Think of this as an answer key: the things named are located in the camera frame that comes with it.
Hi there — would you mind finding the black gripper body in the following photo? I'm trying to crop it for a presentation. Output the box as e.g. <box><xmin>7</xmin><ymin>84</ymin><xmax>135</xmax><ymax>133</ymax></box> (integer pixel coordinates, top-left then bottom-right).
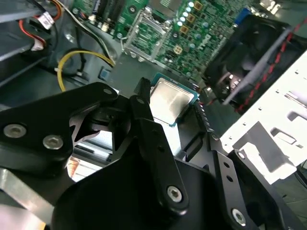
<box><xmin>51</xmin><ymin>143</ymin><xmax>231</xmax><ymax>230</ymax></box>

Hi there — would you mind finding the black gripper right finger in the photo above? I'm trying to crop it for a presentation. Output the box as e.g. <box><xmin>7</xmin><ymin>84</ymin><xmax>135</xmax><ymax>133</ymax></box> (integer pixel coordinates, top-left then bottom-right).
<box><xmin>192</xmin><ymin>100</ymin><xmax>307</xmax><ymax>230</ymax></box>

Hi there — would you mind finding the silver CPU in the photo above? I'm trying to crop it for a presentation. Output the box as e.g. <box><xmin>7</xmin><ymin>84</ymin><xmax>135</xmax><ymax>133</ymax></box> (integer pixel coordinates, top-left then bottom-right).
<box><xmin>148</xmin><ymin>71</ymin><xmax>201</xmax><ymax>130</ymax></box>

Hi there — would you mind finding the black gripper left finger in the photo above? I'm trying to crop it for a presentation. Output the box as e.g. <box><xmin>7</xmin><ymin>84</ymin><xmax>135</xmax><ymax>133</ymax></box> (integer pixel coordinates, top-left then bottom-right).
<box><xmin>0</xmin><ymin>76</ymin><xmax>190</xmax><ymax>214</ymax></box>

